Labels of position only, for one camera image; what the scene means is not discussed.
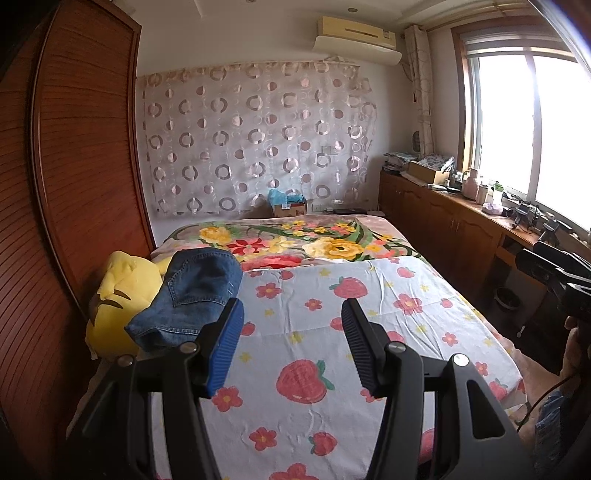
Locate white air conditioner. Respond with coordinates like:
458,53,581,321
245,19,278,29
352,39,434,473
312,16,403,65

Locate black trash bin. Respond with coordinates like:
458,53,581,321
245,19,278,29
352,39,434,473
494,287,522,325

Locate stack of papers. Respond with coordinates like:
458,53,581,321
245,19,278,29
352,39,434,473
382,151,419,175

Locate strawberry print bed sheet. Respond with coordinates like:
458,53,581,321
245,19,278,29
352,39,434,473
148,256,526,480

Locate floral blanket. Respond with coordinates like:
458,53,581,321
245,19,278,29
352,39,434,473
150,217,424,271

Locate open cardboard box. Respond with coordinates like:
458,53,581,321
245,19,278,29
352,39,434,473
406,156,456,185

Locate blue denim cloth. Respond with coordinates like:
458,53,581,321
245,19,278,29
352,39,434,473
534,391,574,464

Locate window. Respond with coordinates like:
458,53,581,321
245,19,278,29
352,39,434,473
454,18,591,232

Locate person's right hand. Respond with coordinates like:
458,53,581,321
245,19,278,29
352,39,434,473
564,322,591,380

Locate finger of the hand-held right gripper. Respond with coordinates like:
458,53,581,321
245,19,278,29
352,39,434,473
532,240,591,274
514,248,563,284

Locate beige bed mattress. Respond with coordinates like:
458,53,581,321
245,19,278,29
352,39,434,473
66,367,114,441

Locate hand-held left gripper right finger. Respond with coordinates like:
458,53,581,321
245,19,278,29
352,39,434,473
341,298,527,480

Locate black cable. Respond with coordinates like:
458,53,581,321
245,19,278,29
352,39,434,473
516,376,575,432

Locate blue denim pants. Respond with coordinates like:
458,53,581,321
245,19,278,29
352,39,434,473
124,248,245,354

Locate circle pattern wall curtain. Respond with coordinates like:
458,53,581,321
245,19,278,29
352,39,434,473
137,62,378,219

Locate yellow plush toy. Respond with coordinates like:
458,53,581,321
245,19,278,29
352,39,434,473
85,250,170,359

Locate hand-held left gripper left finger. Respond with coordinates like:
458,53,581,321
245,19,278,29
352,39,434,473
65,298,246,480

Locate long wooden cabinet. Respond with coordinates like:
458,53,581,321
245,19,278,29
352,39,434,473
379,168,570,343

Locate small cardboard box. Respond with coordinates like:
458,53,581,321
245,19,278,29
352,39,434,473
272,200,308,219

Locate tied window curtain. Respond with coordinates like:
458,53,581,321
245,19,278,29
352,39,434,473
404,24,435,158

